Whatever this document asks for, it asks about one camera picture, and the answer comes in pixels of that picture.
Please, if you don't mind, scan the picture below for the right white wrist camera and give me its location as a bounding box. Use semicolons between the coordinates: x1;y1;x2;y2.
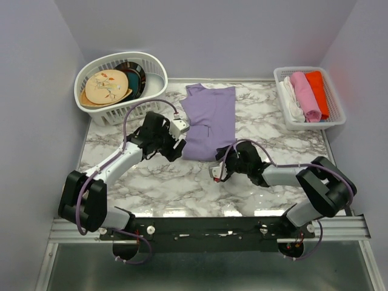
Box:
209;162;227;182

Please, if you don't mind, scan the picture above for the purple t shirt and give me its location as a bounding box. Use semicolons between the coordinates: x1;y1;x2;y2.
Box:
181;84;236;161

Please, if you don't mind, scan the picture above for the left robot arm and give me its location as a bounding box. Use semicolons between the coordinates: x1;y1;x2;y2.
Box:
58;112;189;239

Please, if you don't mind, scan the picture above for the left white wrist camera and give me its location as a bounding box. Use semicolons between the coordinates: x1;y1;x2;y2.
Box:
169;119;190;140

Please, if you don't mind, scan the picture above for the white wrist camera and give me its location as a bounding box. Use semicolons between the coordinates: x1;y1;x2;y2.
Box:
169;119;190;140
209;162;227;182

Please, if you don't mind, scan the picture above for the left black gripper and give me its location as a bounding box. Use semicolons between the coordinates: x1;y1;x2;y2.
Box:
153;122;187;162

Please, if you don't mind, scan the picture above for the orange leaf shaped plate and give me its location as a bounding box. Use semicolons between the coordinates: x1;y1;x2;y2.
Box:
79;89;133;109

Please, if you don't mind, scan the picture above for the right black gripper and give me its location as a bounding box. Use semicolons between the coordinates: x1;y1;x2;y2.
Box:
216;145;250;182

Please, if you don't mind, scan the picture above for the dark teal plate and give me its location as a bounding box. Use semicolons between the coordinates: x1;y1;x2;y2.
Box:
127;71;146;100

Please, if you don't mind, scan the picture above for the white rectangular tray basket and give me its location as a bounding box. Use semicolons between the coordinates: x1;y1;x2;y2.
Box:
273;67;346;130

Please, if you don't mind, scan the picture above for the orange rolled t shirt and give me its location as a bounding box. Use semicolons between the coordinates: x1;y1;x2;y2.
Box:
305;71;330;120

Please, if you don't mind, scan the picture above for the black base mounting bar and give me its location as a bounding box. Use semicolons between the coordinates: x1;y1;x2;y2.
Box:
99;216;315;253

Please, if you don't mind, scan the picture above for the black rimmed plate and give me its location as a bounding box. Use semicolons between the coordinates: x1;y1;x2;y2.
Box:
114;60;148;95

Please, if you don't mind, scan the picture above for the pink rolled t shirt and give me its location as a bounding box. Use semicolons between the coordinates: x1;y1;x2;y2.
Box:
290;72;321;122

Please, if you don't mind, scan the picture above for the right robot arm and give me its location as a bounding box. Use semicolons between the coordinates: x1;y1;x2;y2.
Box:
209;139;357;238

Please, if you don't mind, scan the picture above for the white rolled t shirt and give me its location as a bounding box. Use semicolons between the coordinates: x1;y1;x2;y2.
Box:
279;76;306;122

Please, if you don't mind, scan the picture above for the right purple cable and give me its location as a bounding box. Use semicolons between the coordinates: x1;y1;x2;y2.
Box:
216;139;354;261

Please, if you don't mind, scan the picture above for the beige floral plate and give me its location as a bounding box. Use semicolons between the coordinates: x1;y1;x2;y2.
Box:
85;70;129;105

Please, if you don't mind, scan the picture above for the aluminium rail frame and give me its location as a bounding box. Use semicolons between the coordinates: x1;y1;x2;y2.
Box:
50;213;372;244

